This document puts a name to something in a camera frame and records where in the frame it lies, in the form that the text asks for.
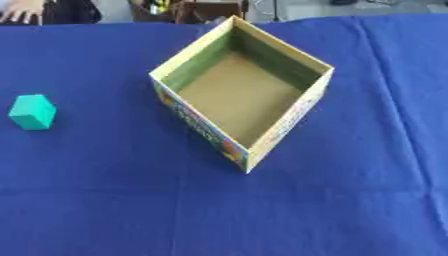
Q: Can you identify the person's hand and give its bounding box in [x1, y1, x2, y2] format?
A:
[0, 0, 48, 25]

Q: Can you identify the open cardboard box green inside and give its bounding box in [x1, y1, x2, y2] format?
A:
[147, 15, 336, 174]

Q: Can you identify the teal cube block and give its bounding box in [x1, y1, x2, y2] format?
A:
[7, 94, 58, 131]

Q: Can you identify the brown open bag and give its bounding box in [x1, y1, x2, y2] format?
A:
[127, 0, 251, 25]

